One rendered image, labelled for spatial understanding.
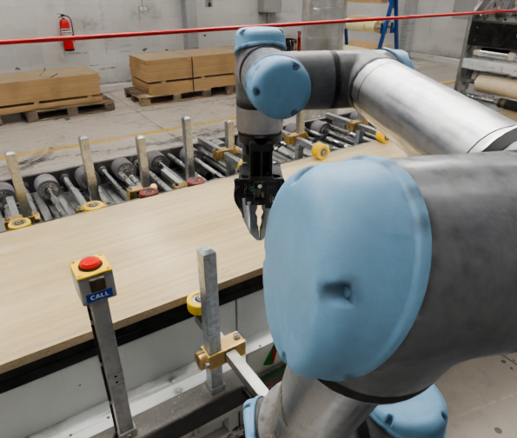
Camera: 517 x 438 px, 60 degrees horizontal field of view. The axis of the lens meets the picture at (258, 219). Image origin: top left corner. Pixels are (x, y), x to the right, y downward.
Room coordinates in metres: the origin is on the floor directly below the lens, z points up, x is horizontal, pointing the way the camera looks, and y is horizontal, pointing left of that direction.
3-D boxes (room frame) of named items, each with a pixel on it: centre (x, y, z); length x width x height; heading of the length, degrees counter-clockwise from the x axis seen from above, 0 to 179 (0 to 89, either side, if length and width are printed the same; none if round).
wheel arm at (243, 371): (0.87, 0.06, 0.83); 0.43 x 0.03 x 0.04; 33
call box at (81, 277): (0.75, 0.34, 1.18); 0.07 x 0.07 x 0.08; 33
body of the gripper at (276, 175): (0.69, 0.00, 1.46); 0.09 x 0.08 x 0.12; 2
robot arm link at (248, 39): (0.69, 0.00, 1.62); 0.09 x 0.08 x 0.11; 10
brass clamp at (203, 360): (0.90, 0.10, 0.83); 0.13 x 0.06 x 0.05; 123
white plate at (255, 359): (0.99, -0.08, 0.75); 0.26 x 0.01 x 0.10; 123
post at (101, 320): (0.75, 0.34, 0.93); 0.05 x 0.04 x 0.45; 123
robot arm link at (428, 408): (0.40, -0.18, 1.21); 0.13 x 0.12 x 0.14; 100
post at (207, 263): (0.89, 0.12, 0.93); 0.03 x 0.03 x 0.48; 33
